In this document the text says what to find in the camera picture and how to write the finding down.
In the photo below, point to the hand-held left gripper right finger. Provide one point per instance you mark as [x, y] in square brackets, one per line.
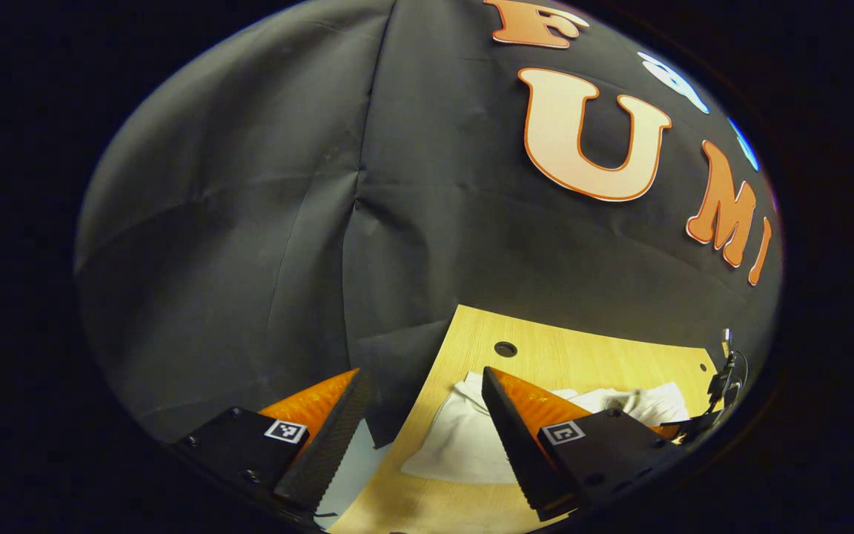
[516, 445]

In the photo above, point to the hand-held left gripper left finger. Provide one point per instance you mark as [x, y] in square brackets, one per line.
[330, 445]

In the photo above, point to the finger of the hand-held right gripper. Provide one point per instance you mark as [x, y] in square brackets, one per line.
[683, 429]

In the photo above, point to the white jeans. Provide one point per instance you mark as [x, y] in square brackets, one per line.
[464, 445]

